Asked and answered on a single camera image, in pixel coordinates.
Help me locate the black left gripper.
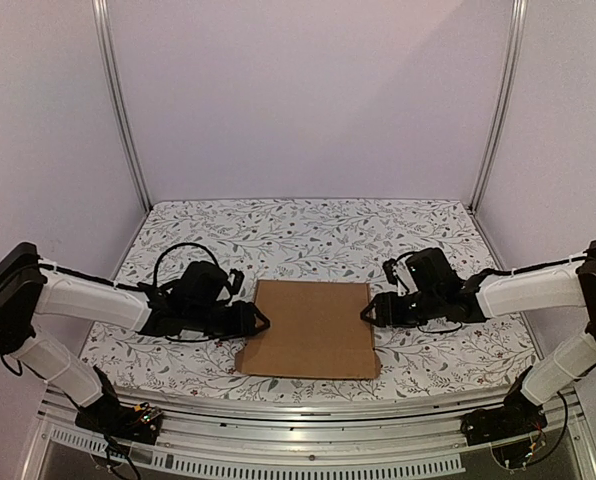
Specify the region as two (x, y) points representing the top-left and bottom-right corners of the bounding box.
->
(185, 301), (270, 343)

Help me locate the brown cardboard box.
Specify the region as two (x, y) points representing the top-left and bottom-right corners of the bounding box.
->
(235, 280), (381, 380)

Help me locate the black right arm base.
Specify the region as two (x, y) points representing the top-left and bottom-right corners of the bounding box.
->
(460, 367), (547, 470)

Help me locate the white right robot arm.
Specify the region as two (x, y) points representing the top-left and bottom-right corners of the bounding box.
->
(360, 240), (596, 436)

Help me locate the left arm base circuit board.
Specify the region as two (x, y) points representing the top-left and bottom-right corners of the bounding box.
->
(131, 402), (163, 430)

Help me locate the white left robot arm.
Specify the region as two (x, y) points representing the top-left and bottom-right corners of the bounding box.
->
(0, 242), (271, 434)

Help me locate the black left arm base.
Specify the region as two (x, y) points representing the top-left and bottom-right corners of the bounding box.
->
(75, 367), (163, 445)

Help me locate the floral patterned table mat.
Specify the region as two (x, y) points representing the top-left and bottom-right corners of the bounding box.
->
(81, 199), (537, 404)

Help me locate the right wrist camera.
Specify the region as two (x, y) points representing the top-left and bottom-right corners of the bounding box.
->
(382, 255), (411, 296)

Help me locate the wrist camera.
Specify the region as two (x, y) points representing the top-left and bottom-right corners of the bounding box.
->
(218, 269), (244, 303)
(382, 255), (411, 296)

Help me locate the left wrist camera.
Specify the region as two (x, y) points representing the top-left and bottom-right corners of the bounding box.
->
(218, 269), (244, 303)

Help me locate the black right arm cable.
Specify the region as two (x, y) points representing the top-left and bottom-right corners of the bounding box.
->
(395, 247), (594, 281)

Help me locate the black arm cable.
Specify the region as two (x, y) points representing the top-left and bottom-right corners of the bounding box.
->
(152, 242), (219, 291)
(395, 247), (594, 281)

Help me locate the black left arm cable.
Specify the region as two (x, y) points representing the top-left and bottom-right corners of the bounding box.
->
(152, 242), (219, 291)

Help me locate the aluminium front table rail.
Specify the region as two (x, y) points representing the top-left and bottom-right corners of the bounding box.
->
(20, 388), (596, 479)

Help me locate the right aluminium corner post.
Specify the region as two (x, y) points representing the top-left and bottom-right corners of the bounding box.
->
(468, 0), (529, 216)

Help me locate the aluminium corner post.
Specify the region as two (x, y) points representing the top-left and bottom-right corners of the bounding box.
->
(468, 0), (529, 216)
(92, 0), (153, 214)

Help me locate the left aluminium corner post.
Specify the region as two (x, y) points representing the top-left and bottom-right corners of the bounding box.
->
(92, 0), (153, 214)

